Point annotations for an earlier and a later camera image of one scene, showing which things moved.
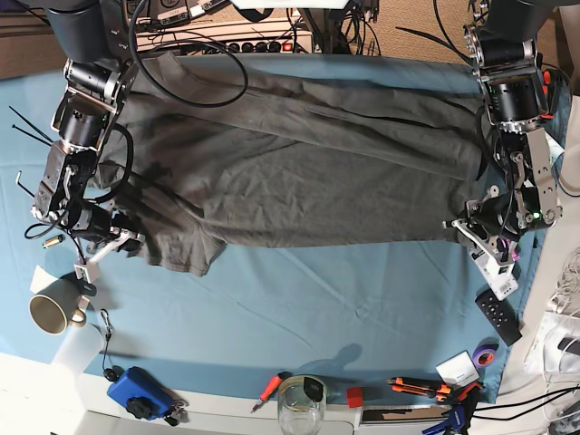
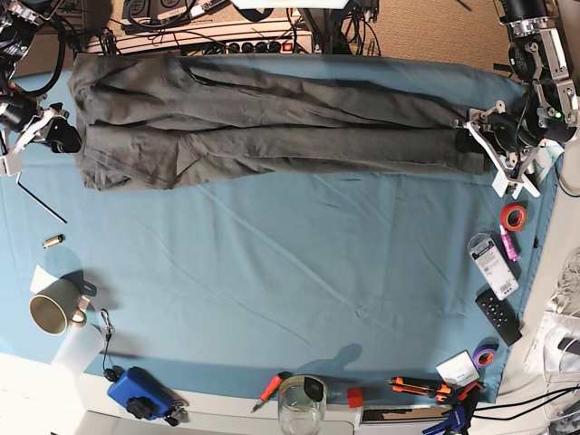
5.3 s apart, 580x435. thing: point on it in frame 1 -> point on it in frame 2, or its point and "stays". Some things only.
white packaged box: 501,277 stays
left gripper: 493,222 -> 500,133
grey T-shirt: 214,151 stays
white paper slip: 41,279 stays
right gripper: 92,225 -> 23,119
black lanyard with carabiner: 111,373 stays
